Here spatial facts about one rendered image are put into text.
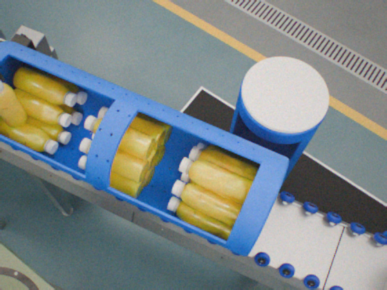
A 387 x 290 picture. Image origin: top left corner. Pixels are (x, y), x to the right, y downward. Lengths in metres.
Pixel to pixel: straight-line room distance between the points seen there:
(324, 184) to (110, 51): 1.46
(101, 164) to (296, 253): 0.62
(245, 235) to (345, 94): 1.81
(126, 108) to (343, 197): 1.44
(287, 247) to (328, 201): 0.96
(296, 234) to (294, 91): 0.44
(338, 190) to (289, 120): 1.00
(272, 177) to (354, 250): 0.44
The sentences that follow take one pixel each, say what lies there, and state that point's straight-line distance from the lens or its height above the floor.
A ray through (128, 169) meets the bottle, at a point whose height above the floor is 1.12.
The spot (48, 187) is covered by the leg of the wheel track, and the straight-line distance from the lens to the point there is 1.98.
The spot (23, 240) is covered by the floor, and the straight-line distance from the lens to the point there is 2.42.
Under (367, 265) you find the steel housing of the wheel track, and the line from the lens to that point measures 1.44.
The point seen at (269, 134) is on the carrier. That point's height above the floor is 1.00.
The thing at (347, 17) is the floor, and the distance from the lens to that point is 3.15.
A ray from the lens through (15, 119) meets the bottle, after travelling 1.34.
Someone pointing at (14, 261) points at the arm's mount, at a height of 1.06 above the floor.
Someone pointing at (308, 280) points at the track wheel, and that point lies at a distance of 1.33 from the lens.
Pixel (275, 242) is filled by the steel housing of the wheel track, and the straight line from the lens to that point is 1.37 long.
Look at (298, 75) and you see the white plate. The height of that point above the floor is 1.04.
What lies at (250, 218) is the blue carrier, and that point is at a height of 1.21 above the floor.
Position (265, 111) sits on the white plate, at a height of 1.04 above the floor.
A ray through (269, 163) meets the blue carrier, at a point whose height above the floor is 1.22.
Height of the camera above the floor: 2.24
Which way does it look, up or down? 66 degrees down
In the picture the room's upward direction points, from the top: 3 degrees clockwise
